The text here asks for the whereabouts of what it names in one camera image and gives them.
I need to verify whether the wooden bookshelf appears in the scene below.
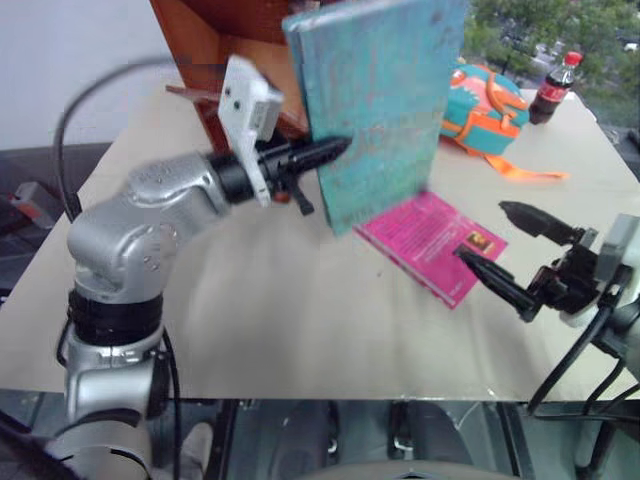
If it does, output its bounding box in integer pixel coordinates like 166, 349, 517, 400
148, 0, 351, 154

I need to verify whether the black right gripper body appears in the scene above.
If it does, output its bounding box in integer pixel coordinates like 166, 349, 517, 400
524, 227, 626, 321

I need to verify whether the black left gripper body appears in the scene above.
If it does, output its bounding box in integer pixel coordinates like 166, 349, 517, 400
254, 137, 316, 217

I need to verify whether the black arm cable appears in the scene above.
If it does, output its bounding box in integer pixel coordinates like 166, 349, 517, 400
527, 299, 640, 422
49, 55, 224, 480

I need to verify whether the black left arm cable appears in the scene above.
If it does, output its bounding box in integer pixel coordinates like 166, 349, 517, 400
49, 55, 224, 480

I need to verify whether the cola bottle with red cap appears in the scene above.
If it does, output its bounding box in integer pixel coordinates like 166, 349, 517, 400
528, 50, 585, 126

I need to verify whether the pink book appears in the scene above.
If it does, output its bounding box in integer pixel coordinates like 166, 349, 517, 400
353, 190, 510, 311

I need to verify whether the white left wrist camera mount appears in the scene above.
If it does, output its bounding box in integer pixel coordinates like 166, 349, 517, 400
215, 54, 286, 209

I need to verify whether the teal hardcover book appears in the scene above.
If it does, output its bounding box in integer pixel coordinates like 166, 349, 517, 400
281, 0, 469, 237

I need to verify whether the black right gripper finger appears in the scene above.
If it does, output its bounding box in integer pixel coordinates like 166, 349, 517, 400
452, 248, 545, 324
498, 199, 587, 246

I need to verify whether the black metal table frame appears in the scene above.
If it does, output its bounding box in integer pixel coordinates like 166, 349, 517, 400
204, 398, 640, 480

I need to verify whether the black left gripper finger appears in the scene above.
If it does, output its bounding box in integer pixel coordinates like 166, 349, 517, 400
288, 135, 353, 170

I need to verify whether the teal and orange backpack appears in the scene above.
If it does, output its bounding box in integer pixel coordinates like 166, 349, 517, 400
438, 63, 571, 181

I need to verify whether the grey box with red stripe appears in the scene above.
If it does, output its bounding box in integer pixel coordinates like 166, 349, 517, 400
8, 180, 69, 230

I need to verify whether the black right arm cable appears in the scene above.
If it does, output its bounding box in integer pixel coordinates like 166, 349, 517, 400
527, 299, 640, 422

